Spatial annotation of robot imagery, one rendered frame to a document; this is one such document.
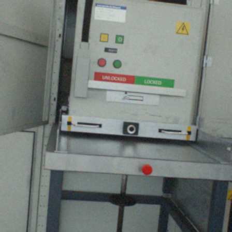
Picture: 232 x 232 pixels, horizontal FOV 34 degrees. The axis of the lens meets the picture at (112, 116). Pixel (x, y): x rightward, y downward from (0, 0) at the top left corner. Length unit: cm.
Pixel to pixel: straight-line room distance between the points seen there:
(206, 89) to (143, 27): 56
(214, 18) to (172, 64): 50
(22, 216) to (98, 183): 40
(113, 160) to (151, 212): 85
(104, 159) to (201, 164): 31
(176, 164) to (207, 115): 75
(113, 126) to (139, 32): 38
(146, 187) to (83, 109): 63
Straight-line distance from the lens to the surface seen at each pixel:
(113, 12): 150
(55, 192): 121
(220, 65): 195
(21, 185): 188
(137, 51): 150
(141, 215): 198
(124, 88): 145
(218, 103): 195
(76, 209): 193
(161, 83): 152
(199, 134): 155
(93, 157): 116
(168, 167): 121
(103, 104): 148
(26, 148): 184
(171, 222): 203
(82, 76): 136
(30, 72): 165
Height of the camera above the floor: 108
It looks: 6 degrees down
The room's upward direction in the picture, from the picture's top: 5 degrees clockwise
